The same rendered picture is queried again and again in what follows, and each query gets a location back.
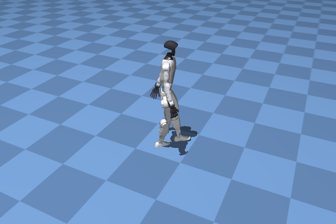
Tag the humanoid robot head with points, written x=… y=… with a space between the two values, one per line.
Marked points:
x=171 y=45

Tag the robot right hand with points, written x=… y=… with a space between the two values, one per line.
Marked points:
x=173 y=111

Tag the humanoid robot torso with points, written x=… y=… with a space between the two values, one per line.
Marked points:
x=172 y=73

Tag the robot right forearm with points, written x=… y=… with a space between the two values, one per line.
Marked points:
x=168 y=94

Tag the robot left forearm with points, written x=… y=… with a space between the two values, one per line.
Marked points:
x=159 y=81

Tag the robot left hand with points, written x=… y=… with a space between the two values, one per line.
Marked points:
x=155 y=91

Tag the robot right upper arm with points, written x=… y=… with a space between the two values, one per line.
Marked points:
x=166 y=73

